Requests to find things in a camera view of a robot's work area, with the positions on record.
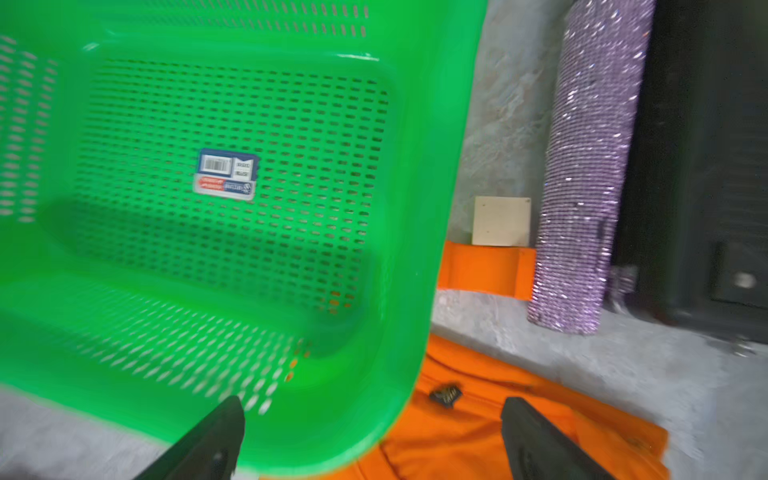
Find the green plastic basket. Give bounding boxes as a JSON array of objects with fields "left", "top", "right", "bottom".
[{"left": 1, "top": 1, "right": 487, "bottom": 477}]

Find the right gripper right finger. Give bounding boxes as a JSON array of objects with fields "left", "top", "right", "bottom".
[{"left": 501, "top": 397, "right": 614, "bottom": 480}]

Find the orange wooden block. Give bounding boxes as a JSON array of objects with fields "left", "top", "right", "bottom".
[{"left": 438, "top": 241, "right": 536, "bottom": 301}]

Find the beige wooden block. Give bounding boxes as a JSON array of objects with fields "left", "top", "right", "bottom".
[{"left": 472, "top": 196, "right": 532, "bottom": 248}]

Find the orange t-shirt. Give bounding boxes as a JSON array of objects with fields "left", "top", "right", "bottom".
[{"left": 263, "top": 333, "right": 671, "bottom": 480}]

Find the black hard case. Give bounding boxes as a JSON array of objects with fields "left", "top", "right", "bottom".
[{"left": 610, "top": 1, "right": 767, "bottom": 343}]

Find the purple glitter tumbler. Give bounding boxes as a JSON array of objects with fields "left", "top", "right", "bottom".
[{"left": 528, "top": 1, "right": 655, "bottom": 335}]

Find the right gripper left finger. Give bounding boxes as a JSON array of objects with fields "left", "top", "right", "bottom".
[{"left": 135, "top": 396, "right": 246, "bottom": 480}]

